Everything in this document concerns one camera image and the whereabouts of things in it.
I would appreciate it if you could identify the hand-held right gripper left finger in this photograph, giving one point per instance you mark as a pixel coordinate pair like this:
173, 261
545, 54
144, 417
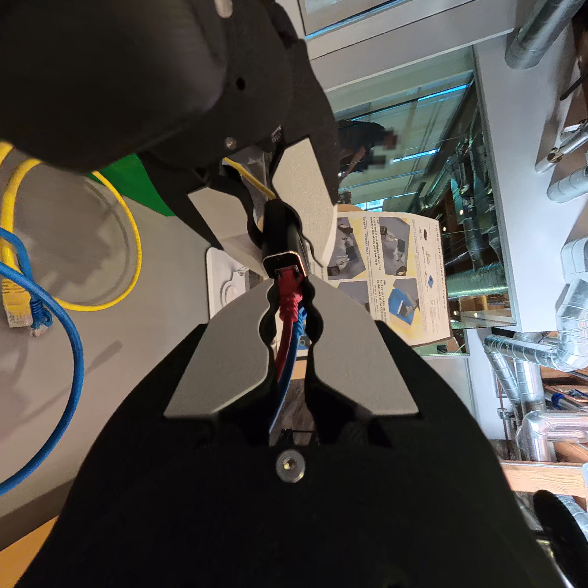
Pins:
220, 367

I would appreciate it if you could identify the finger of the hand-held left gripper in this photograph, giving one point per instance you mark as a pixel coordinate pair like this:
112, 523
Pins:
216, 211
305, 183

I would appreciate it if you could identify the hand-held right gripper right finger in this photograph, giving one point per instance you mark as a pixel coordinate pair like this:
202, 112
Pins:
358, 367

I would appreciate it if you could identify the black ethernet port adapter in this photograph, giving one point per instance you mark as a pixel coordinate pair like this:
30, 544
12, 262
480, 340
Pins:
282, 239

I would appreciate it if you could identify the green plastic bin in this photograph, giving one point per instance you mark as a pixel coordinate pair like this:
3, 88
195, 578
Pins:
133, 183

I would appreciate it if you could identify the white stand base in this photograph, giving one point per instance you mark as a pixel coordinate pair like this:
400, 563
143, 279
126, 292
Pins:
225, 285

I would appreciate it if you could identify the printed instruction sheet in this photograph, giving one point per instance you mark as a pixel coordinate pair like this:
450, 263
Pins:
390, 275

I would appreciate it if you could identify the window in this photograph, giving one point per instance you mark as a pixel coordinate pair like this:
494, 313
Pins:
330, 5

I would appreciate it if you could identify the corrugated silver duct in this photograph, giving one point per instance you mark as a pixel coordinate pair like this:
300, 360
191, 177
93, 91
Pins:
528, 353

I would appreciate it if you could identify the large smooth silver duct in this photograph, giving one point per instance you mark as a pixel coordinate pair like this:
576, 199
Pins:
537, 32

